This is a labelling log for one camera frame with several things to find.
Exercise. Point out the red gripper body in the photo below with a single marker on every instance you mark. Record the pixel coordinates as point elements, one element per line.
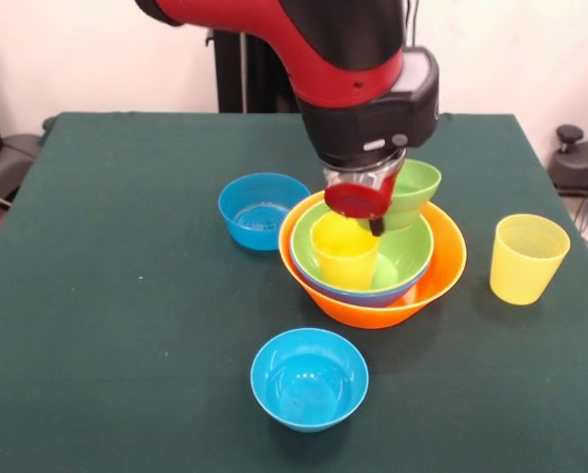
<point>355,202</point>

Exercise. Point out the dark grey base foot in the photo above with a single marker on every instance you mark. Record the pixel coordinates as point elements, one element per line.
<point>13,157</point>
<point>579,167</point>

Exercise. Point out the opaque yellow cup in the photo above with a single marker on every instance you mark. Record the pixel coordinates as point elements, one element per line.
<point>345,261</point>

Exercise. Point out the translucent yellow-green cup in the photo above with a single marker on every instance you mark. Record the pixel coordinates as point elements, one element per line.
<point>527,266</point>

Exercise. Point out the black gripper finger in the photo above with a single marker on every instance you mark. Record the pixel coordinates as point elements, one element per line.
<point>377,226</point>

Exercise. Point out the large green bowl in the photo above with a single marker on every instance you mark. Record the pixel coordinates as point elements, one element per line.
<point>407,256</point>

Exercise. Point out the dark green tablecloth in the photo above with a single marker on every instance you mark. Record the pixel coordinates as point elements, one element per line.
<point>471,369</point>

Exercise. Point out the small green bowl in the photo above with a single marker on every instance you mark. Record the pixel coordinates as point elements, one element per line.
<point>414,192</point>

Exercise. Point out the large blue bowl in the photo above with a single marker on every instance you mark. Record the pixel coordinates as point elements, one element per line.
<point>372,298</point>

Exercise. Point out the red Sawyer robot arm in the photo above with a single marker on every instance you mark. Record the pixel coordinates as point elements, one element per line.
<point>352,74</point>

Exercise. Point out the small ribbed blue bowl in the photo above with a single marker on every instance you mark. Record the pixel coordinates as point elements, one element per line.
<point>254,207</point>

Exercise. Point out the small cyan bowl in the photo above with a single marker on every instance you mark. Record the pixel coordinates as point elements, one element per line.
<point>308,379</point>

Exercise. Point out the large orange bowl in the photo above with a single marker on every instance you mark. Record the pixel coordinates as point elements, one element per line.
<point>441,266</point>

